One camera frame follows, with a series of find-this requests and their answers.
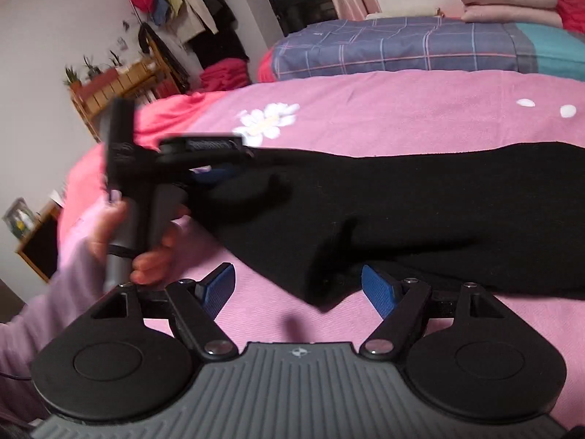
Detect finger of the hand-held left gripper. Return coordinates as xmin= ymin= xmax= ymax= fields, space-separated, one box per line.
xmin=187 ymin=146 xmax=257 ymax=188

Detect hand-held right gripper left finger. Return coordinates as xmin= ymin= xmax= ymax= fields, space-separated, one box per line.
xmin=89 ymin=263 xmax=238 ymax=358

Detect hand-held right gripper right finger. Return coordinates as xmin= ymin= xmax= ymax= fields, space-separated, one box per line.
xmin=359 ymin=265 xmax=506 ymax=360

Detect black pants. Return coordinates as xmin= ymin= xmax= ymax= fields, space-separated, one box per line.
xmin=185 ymin=141 xmax=585 ymax=314

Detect person's left forearm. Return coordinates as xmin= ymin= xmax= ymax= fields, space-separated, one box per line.
xmin=0 ymin=201 xmax=120 ymax=421

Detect person's left hand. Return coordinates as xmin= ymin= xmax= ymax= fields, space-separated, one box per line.
xmin=89 ymin=201 xmax=191 ymax=286

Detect wooden shelf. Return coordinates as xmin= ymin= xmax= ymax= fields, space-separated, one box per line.
xmin=68 ymin=52 xmax=182 ymax=142

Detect red cloth pile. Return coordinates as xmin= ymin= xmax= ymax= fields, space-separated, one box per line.
xmin=200 ymin=59 xmax=251 ymax=94

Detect wooden side table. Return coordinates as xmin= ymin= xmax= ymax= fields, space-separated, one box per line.
xmin=16 ymin=201 xmax=63 ymax=284

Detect clear jar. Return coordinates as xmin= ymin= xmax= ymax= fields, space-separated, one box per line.
xmin=2 ymin=198 xmax=35 ymax=239

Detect black hanging garment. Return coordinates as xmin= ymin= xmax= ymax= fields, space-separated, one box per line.
xmin=186 ymin=0 xmax=250 ymax=62

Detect black hanging bag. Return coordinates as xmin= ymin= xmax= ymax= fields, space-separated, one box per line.
xmin=138 ymin=23 xmax=159 ymax=54

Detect beige hanging garment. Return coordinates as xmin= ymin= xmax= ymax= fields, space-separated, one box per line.
xmin=167 ymin=0 xmax=221 ymax=45

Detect pink flowered blanket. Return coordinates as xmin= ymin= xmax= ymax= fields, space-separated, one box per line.
xmin=59 ymin=70 xmax=585 ymax=431

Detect plaid quilt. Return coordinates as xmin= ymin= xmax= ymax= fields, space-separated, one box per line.
xmin=258 ymin=16 xmax=585 ymax=84

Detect red fluffy cloth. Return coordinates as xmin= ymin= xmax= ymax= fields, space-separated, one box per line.
xmin=553 ymin=0 xmax=585 ymax=34

